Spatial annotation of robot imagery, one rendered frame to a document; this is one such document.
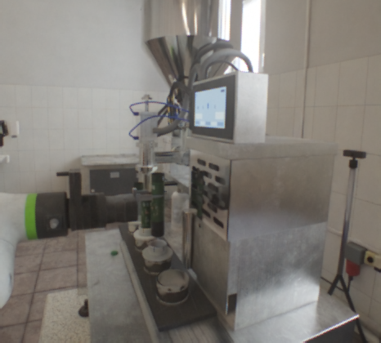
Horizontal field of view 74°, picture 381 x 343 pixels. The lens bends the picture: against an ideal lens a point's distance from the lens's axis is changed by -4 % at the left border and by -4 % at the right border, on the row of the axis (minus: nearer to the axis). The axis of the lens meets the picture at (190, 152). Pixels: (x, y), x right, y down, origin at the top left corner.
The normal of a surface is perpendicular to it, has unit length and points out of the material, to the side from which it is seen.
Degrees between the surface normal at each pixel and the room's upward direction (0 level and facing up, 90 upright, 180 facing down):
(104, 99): 90
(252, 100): 90
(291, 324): 0
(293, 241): 90
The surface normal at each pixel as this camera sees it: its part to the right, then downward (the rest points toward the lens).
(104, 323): 0.02, -0.99
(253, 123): 0.39, 0.13
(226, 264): -0.92, 0.03
